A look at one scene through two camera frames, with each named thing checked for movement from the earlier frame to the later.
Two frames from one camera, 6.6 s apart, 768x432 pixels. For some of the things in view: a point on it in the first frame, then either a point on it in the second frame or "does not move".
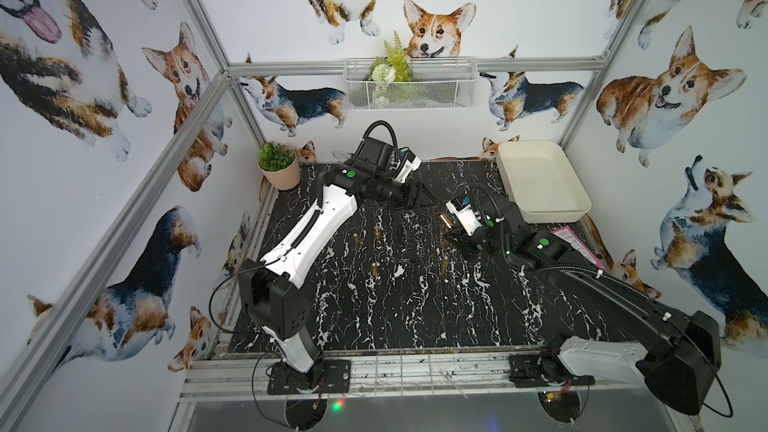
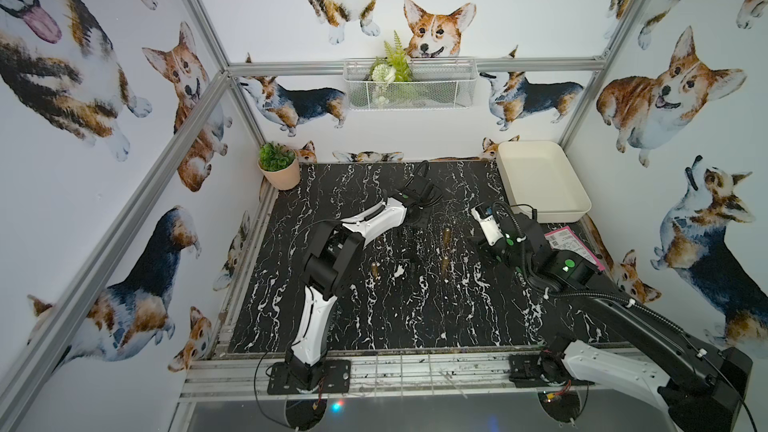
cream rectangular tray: [543, 181] does not move
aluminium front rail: [434, 379] does not move
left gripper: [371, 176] → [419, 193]
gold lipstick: [445, 266] does not move
